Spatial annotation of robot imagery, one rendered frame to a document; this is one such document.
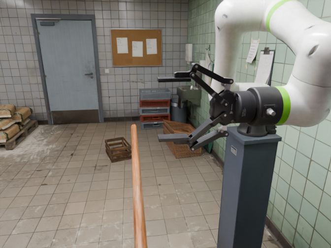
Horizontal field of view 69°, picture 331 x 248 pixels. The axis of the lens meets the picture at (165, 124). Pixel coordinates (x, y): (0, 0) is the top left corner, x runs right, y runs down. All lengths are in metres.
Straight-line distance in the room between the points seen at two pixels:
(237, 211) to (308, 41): 1.00
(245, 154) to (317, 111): 0.66
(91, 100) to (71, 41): 1.20
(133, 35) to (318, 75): 4.71
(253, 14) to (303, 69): 0.41
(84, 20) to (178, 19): 1.84
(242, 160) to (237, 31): 0.60
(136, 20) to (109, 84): 1.39
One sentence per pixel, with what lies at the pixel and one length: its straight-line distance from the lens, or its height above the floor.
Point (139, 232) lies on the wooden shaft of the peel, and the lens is 0.63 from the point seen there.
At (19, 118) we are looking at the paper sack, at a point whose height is 0.35.
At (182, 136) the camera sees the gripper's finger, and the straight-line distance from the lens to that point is 0.56.
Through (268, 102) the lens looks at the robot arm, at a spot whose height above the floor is 1.51.
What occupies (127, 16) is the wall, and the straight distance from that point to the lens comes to 5.19.
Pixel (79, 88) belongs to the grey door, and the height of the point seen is 0.75.
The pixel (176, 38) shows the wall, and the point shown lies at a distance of 5.26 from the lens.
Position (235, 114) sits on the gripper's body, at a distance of 0.57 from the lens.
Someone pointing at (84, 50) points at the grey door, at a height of 1.51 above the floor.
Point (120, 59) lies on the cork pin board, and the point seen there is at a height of 1.32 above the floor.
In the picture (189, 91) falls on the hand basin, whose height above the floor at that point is 0.85.
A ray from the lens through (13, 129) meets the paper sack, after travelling 4.79.
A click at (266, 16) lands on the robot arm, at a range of 0.94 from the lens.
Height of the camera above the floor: 1.63
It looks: 18 degrees down
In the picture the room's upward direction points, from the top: straight up
